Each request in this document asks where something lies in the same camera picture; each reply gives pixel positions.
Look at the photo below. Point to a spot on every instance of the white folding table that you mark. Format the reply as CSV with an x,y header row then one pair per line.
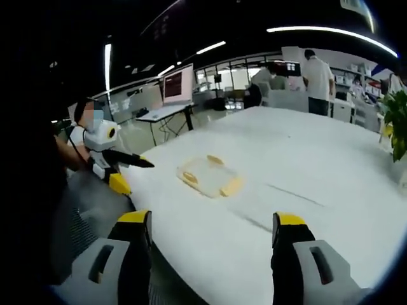
x,y
165,111

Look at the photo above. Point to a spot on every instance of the black tripod stand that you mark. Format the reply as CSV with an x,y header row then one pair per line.
x,y
218,90

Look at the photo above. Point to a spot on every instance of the black office chair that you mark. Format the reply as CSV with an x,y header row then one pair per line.
x,y
252,97

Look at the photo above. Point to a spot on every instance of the large display screen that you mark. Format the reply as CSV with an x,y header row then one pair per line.
x,y
178,84

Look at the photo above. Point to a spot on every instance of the green potted plant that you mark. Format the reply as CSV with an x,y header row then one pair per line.
x,y
397,120

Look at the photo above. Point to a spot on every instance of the grey mesh chair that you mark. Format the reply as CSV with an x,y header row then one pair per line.
x,y
86,209

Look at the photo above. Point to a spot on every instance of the short ceiling light strip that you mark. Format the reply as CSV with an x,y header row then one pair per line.
x,y
210,47
166,70

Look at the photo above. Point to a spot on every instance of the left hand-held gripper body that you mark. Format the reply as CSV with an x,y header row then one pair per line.
x,y
100,136

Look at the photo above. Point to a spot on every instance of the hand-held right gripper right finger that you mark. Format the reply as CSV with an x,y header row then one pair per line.
x,y
287,254

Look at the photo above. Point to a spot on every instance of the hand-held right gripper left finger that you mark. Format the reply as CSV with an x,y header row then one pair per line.
x,y
133,254

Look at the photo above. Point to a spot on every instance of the clear container with yellow buckle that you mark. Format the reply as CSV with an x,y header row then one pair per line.
x,y
208,178

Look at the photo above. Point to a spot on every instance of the long ceiling light strip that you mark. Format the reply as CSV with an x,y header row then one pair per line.
x,y
107,70
334,33

